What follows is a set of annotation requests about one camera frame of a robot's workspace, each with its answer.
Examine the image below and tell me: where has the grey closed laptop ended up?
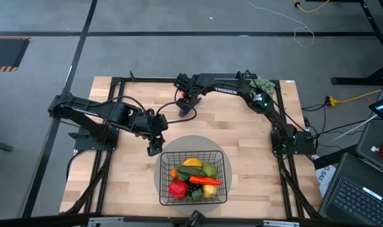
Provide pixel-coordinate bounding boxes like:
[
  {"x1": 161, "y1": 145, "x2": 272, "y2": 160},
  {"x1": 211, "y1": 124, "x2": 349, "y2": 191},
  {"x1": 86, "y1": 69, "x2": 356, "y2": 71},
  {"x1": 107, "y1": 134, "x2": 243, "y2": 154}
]
[{"x1": 355, "y1": 119, "x2": 383, "y2": 179}]

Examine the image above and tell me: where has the black hazard-striped floor mat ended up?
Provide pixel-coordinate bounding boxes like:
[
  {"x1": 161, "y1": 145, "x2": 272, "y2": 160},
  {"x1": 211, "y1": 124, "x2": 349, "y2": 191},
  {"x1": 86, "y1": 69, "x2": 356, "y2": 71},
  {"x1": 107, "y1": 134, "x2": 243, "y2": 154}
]
[{"x1": 0, "y1": 35, "x2": 32, "y2": 73}]

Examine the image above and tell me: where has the black wire basket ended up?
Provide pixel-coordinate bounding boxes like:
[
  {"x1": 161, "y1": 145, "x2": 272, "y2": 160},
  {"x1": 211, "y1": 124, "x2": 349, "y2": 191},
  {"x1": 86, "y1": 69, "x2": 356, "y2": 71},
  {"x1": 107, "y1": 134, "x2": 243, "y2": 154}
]
[{"x1": 158, "y1": 149, "x2": 228, "y2": 206}]

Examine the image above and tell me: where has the black looped gripper cable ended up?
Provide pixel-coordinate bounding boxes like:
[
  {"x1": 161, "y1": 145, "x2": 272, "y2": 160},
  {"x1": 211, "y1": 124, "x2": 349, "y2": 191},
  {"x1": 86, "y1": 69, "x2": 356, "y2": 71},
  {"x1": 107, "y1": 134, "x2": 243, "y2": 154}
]
[{"x1": 155, "y1": 88, "x2": 199, "y2": 125}]

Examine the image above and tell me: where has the black aluminium table frame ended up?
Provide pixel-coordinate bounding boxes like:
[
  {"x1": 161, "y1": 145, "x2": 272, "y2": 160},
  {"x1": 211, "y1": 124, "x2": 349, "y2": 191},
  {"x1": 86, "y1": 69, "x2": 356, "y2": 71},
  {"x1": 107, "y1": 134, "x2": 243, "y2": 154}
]
[{"x1": 63, "y1": 74, "x2": 322, "y2": 222}]

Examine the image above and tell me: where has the purple eggplant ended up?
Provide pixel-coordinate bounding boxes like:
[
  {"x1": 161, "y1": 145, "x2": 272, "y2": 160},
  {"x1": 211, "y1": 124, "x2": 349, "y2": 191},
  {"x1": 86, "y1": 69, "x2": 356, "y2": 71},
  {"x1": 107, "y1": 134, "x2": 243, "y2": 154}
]
[{"x1": 177, "y1": 96, "x2": 203, "y2": 119}]

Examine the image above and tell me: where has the yellow floor cable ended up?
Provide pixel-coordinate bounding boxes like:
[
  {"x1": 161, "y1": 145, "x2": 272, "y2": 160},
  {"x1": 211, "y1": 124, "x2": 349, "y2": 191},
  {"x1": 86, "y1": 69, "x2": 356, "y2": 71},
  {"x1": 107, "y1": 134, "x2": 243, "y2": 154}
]
[{"x1": 292, "y1": 0, "x2": 331, "y2": 14}]

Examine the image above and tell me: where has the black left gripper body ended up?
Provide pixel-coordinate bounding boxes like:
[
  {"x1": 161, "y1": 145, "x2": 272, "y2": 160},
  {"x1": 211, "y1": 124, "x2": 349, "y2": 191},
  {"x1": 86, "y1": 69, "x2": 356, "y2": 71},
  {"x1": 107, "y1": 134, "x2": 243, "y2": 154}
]
[{"x1": 145, "y1": 113, "x2": 169, "y2": 141}]

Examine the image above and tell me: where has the black grape bunch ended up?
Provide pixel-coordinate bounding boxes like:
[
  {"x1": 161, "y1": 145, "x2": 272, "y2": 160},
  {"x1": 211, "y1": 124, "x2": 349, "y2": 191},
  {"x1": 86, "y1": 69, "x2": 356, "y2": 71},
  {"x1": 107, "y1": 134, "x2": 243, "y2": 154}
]
[{"x1": 187, "y1": 183, "x2": 202, "y2": 199}]

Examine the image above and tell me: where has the yellow extension cord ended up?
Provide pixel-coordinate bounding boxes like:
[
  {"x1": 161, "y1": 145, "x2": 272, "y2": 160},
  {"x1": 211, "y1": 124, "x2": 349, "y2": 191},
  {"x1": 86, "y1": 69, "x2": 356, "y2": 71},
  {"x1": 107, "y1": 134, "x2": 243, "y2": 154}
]
[{"x1": 324, "y1": 89, "x2": 382, "y2": 107}]

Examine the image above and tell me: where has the black table-level camera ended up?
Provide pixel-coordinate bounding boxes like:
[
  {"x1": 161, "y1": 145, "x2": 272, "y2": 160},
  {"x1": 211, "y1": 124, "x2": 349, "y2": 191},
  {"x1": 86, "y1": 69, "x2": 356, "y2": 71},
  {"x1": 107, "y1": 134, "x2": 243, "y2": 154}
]
[{"x1": 190, "y1": 209, "x2": 207, "y2": 227}]

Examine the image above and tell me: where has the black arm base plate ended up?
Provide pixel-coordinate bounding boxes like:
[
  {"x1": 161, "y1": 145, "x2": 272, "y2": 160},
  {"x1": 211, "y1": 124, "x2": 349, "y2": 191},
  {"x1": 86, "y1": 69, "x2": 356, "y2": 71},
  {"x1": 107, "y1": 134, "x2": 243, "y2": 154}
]
[
  {"x1": 68, "y1": 125, "x2": 120, "y2": 152},
  {"x1": 270, "y1": 128, "x2": 316, "y2": 156}
]

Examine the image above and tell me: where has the black desk leg frame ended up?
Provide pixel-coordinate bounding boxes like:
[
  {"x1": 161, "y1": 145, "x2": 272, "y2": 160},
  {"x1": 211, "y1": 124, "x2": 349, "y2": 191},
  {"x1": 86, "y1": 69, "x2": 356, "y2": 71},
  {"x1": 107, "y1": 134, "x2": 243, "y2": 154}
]
[{"x1": 304, "y1": 0, "x2": 383, "y2": 86}]

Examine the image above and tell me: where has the yellow bell pepper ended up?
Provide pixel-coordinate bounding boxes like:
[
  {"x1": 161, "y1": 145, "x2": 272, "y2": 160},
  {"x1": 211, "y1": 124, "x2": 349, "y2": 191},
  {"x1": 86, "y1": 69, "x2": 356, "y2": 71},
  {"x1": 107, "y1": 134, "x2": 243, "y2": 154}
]
[{"x1": 182, "y1": 158, "x2": 204, "y2": 170}]

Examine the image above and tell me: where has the white floor cable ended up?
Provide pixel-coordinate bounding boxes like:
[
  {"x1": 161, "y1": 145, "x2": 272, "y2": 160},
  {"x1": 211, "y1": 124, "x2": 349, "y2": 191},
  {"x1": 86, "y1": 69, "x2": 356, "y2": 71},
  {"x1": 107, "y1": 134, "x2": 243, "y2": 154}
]
[{"x1": 246, "y1": 0, "x2": 315, "y2": 49}]

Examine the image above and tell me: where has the yellow pear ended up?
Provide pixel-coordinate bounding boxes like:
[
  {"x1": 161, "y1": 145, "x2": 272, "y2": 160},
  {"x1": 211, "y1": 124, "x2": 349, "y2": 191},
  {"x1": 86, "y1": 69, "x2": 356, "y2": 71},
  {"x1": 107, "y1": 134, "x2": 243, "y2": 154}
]
[{"x1": 202, "y1": 184, "x2": 218, "y2": 199}]

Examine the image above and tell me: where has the black floor cable bundle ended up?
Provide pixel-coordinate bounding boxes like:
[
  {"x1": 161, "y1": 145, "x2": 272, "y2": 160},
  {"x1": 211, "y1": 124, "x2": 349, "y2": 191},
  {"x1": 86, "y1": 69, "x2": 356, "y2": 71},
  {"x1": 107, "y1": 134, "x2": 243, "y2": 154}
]
[{"x1": 300, "y1": 100, "x2": 374, "y2": 151}]

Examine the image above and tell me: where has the black laptop with keyboard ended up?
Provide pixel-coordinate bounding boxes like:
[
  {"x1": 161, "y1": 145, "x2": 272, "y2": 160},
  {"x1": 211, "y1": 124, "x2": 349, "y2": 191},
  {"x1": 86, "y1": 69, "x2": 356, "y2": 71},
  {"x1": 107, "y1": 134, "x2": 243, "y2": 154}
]
[{"x1": 317, "y1": 152, "x2": 383, "y2": 227}]

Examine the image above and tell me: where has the red bell pepper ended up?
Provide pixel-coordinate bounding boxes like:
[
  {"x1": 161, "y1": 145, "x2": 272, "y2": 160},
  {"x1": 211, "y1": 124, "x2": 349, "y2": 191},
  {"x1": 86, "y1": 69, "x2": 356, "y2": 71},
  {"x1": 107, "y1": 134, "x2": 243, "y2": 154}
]
[{"x1": 168, "y1": 179, "x2": 190, "y2": 200}]

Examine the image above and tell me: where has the round grey mat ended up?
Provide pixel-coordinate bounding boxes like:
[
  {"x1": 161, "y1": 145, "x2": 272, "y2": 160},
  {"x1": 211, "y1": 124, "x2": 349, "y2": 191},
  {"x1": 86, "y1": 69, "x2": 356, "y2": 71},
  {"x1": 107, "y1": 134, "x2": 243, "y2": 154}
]
[{"x1": 153, "y1": 135, "x2": 233, "y2": 215}]

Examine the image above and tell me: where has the dark green cucumber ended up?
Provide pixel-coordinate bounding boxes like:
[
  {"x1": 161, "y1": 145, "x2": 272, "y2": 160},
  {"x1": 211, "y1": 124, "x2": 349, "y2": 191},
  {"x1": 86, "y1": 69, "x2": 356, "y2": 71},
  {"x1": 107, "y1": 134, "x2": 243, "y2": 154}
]
[{"x1": 177, "y1": 165, "x2": 208, "y2": 178}]

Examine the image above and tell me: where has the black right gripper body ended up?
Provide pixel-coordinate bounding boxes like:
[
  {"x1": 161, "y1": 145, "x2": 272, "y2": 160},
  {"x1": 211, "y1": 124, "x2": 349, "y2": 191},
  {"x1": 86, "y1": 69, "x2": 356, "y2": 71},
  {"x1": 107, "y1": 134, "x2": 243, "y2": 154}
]
[{"x1": 174, "y1": 73, "x2": 199, "y2": 96}]

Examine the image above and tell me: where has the orange carrot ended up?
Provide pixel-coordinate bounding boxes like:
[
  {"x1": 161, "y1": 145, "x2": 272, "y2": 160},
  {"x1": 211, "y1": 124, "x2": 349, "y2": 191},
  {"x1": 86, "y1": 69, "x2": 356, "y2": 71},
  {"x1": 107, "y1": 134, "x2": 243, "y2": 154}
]
[{"x1": 189, "y1": 175, "x2": 224, "y2": 186}]

